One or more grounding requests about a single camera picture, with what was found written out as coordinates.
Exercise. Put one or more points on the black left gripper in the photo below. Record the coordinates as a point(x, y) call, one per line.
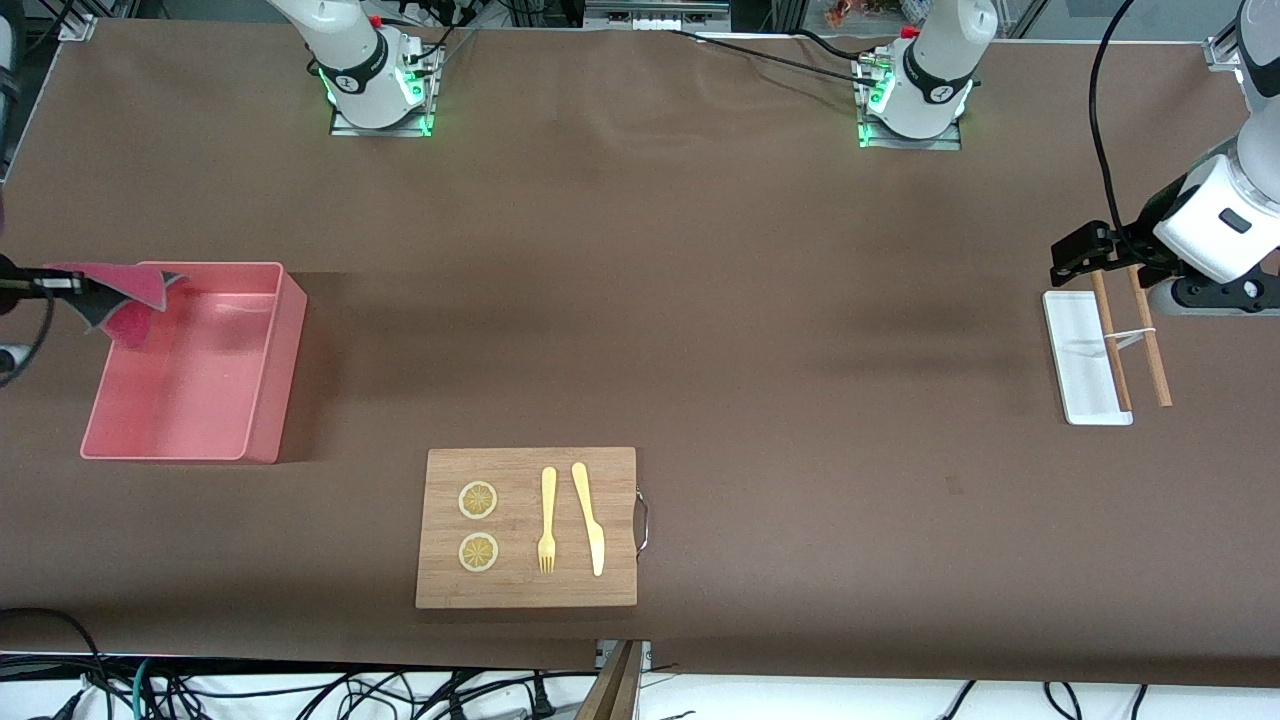
point(1127, 245)

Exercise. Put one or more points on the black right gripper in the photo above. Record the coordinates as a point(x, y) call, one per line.
point(12, 274)

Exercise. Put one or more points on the pink cloth with grey back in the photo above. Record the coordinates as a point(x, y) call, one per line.
point(130, 320)

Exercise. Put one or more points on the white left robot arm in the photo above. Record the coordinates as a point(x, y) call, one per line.
point(935, 70)

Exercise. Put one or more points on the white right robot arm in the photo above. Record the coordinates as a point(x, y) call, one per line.
point(350, 60)

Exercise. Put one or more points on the white rectangular tray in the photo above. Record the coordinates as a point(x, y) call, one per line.
point(1075, 350)

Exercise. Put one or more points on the pink plastic bin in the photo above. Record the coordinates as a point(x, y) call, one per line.
point(190, 390)

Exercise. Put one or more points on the orange background object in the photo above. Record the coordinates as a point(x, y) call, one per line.
point(845, 12)

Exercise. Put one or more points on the lemon slice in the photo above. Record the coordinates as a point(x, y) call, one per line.
point(478, 552)
point(478, 500)

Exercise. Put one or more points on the grey equipment box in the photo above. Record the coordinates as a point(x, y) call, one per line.
point(650, 12)

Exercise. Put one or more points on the yellow plastic fork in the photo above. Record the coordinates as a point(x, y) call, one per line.
point(548, 500)

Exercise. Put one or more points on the wooden cutting board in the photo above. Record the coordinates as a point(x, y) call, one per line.
point(520, 590)

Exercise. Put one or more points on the yellow plastic knife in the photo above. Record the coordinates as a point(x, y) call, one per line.
point(590, 520)

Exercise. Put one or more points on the black power plug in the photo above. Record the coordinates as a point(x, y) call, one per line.
point(543, 705)

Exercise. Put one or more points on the brown wooden beam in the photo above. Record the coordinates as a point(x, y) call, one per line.
point(615, 690)

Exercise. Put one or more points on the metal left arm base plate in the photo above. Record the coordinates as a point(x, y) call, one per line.
point(950, 143)

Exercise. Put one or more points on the aluminium frame corner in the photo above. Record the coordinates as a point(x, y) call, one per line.
point(78, 28)
point(1225, 55)

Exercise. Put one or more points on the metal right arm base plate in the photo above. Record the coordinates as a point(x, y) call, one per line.
point(345, 128)

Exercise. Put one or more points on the silver metal bracket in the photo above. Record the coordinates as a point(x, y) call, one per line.
point(646, 655)

